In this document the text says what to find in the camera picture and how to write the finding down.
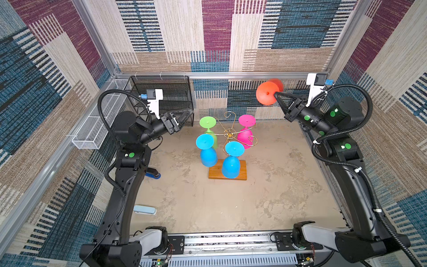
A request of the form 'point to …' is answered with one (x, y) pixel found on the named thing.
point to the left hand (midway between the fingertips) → (190, 112)
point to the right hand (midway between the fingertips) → (276, 97)
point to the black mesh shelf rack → (177, 97)
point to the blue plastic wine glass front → (231, 165)
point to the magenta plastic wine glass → (245, 136)
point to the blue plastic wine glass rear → (208, 156)
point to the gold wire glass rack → (229, 134)
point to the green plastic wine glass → (209, 122)
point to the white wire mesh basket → (92, 134)
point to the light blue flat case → (144, 209)
